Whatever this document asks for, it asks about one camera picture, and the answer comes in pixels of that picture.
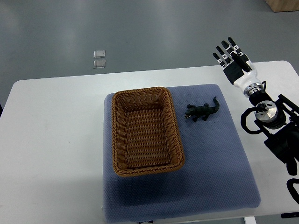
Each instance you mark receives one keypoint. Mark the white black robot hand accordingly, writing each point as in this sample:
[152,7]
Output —
[237,67]

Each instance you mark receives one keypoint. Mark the dark toy crocodile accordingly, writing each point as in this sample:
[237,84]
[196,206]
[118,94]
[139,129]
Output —
[203,112]

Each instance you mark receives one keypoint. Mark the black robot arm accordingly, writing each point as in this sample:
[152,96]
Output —
[278,120]

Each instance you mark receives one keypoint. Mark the brown wicker basket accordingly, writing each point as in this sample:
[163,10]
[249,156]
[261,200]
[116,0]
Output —
[145,133]

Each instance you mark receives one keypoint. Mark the wooden box corner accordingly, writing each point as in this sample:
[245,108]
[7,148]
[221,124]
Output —
[283,5]

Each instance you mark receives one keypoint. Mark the blue grey cushion mat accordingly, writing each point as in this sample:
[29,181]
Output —
[216,175]

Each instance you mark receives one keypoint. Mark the upper clear floor plate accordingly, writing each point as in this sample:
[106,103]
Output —
[99,54]

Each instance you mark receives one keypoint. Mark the clear floor plate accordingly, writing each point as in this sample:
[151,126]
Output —
[99,54]
[100,63]

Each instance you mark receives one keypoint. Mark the lower clear floor plate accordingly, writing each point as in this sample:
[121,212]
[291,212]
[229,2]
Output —
[100,63]

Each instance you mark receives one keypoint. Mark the white table leg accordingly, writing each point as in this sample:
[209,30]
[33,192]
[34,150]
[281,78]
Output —
[250,220]

